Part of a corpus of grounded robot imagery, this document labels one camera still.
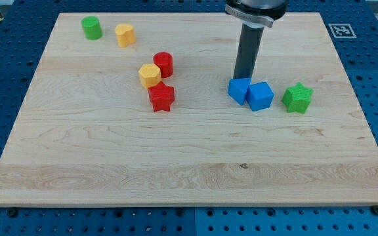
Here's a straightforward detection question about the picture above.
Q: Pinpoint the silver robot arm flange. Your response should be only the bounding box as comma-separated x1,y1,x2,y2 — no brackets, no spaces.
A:
224,0,289,29

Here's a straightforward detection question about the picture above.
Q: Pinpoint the red star block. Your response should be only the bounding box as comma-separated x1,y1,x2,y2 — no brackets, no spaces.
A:
148,82,175,112

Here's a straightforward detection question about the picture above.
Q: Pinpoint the blue triangle block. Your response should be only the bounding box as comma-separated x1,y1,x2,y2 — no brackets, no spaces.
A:
227,78,251,106

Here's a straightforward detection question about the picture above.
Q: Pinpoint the yellow hexagon block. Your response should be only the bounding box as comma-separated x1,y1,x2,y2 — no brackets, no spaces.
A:
138,64,161,89

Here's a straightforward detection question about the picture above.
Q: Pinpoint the red cylinder block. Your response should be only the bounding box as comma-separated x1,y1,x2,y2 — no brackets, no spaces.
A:
153,51,173,78

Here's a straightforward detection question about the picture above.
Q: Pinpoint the light wooden board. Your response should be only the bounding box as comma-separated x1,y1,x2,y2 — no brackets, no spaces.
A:
0,12,378,208

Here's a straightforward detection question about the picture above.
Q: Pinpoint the blue cube block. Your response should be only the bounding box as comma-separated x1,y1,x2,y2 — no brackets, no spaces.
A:
246,82,274,111

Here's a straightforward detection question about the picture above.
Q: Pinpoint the black cylindrical pointer rod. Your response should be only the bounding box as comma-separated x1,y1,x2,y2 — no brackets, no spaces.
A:
233,24,263,79

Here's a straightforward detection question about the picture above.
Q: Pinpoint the yellow heart block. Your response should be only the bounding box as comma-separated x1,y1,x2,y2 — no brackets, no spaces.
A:
115,24,137,48

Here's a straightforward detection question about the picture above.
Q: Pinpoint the green star block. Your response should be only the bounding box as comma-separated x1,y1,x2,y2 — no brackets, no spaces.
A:
282,83,314,113

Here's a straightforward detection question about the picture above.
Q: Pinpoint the green cylinder block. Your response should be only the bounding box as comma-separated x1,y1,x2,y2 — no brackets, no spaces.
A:
81,16,103,40

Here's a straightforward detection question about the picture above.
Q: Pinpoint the white fiducial marker tag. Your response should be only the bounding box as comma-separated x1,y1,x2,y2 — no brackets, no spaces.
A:
329,23,356,39

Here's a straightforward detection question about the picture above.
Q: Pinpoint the black bolt front left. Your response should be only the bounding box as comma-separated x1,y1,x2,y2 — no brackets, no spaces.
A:
7,208,18,218

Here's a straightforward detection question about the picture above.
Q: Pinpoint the black bolt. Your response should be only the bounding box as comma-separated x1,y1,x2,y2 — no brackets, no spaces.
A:
370,205,378,216
7,208,18,218

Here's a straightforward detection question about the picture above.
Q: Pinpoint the black bolt front right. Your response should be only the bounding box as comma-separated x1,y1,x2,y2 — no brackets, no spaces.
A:
370,205,378,216

